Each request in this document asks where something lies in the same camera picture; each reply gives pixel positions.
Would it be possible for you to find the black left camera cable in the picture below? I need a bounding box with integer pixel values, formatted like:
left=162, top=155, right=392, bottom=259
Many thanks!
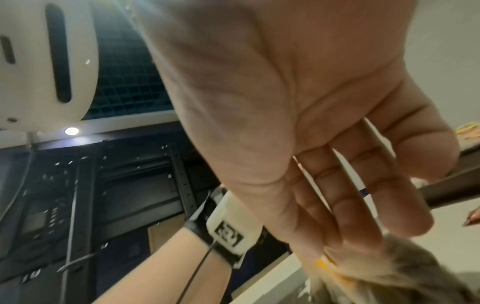
left=178, top=241, right=219, bottom=304

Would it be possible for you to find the black metal shelving rack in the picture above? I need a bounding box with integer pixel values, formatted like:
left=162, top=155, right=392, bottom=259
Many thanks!
left=0, top=121, right=226, bottom=304

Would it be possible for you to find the glass grid building facade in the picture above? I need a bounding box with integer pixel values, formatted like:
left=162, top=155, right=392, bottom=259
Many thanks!
left=80, top=0, right=176, bottom=121

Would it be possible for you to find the person's right hand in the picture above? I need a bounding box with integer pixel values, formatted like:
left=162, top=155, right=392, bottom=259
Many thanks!
left=130, top=0, right=460, bottom=274

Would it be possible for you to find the pile of tea bags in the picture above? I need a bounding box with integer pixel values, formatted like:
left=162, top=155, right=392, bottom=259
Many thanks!
left=299, top=232, right=477, bottom=304

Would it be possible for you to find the black left wrist strap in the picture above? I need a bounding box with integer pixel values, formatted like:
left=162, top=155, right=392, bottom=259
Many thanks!
left=182, top=186, right=268, bottom=269

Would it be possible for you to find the white slotted device housing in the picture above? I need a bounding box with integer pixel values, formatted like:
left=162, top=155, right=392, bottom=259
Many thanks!
left=0, top=0, right=101, bottom=131

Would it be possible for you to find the person's left forearm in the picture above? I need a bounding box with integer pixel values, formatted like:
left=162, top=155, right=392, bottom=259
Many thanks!
left=91, top=228, right=234, bottom=304

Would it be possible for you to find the row of tea bags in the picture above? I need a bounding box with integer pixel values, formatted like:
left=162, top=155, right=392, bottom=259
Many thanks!
left=454, top=120, right=480, bottom=149

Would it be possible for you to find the brown cardboard box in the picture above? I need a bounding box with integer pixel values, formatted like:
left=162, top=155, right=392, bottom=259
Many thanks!
left=147, top=221, right=187, bottom=253

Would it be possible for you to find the grey hanging cable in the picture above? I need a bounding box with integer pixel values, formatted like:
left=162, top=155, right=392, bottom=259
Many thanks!
left=0, top=130, right=37, bottom=220

